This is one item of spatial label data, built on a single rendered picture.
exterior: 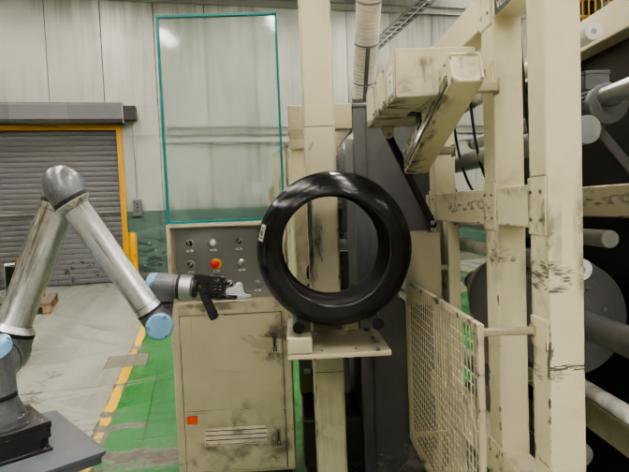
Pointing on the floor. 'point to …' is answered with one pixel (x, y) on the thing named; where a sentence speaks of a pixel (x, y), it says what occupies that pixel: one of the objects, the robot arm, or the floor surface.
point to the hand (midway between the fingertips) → (247, 297)
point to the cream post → (322, 223)
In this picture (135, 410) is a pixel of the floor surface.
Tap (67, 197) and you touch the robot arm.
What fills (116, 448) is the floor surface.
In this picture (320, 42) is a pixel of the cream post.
